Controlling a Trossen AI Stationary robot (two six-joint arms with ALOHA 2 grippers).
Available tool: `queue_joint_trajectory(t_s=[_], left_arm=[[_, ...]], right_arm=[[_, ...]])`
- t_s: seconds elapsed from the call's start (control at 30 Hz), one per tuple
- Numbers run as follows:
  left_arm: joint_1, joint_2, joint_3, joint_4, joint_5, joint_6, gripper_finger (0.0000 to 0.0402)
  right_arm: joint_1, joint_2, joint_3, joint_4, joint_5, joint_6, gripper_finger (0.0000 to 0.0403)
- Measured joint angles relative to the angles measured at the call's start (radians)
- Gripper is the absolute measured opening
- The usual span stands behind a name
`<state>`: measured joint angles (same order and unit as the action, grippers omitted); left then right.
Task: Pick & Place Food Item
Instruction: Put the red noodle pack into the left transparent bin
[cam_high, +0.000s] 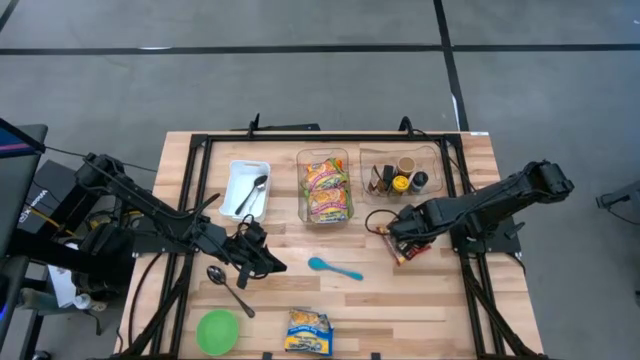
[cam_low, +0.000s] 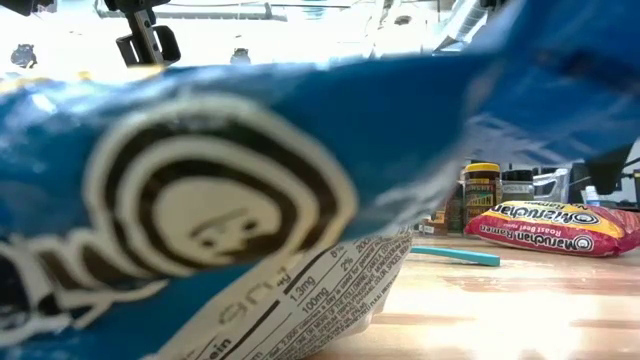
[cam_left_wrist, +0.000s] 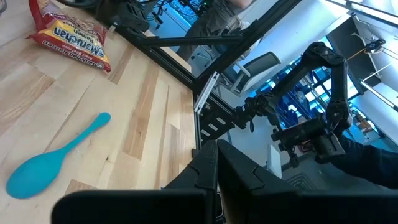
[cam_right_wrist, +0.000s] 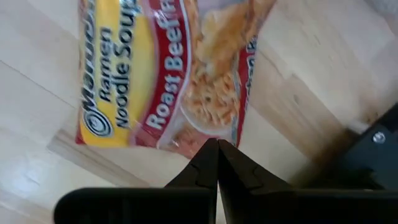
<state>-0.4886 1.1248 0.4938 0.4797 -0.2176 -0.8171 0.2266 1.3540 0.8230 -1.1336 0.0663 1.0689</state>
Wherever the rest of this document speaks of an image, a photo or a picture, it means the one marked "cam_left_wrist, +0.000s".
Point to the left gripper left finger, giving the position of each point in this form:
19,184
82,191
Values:
155,205

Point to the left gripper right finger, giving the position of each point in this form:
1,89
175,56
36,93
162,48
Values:
280,205

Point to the teal plastic spoon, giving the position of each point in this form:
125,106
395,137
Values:
34,174

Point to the red ramen noodle packet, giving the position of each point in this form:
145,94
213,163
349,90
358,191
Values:
74,40

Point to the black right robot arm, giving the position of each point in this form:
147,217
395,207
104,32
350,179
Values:
130,15

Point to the person's forearm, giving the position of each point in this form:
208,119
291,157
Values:
370,161

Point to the blue storage bin shelf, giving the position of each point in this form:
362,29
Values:
317,90

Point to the white-framed office chair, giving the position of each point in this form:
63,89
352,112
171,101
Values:
261,67

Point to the person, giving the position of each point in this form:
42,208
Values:
214,21

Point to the silver aluminium bracket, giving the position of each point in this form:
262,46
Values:
205,93

